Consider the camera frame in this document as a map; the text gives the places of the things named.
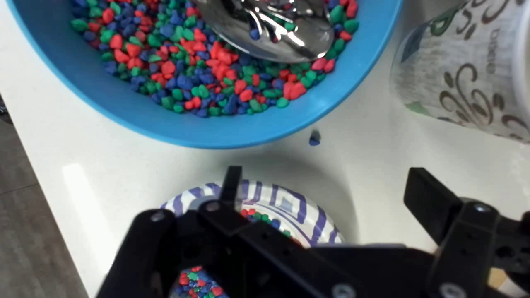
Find coloured pebbles in bowl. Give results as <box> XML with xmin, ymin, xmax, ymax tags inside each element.
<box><xmin>68</xmin><ymin>0</ymin><xmax>361</xmax><ymax>119</ymax></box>

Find shiny metal spoon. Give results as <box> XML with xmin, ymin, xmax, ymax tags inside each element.
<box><xmin>196</xmin><ymin>0</ymin><xmax>340</xmax><ymax>64</ymax></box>

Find blue plastic bowl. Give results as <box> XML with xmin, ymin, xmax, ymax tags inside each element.
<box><xmin>5</xmin><ymin>0</ymin><xmax>405</xmax><ymax>151</ymax></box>

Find coloured pebbles on plate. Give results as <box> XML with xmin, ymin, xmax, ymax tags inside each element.
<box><xmin>176</xmin><ymin>205</ymin><xmax>290</xmax><ymax>298</ymax></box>

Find patterned paper cup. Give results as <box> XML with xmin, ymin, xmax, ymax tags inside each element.
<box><xmin>390</xmin><ymin>0</ymin><xmax>530</xmax><ymax>146</ymax></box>

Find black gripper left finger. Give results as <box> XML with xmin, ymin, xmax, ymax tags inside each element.
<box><xmin>96</xmin><ymin>164</ymin><xmax>355</xmax><ymax>298</ymax></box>

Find blue patterned paper plate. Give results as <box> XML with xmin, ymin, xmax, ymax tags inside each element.
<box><xmin>159</xmin><ymin>180</ymin><xmax>345</xmax><ymax>298</ymax></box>

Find small blue pebble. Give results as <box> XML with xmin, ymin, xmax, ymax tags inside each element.
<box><xmin>307</xmin><ymin>129</ymin><xmax>323</xmax><ymax>149</ymax></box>

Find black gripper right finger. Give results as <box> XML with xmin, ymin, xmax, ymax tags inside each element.
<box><xmin>403</xmin><ymin>165</ymin><xmax>530</xmax><ymax>298</ymax></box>

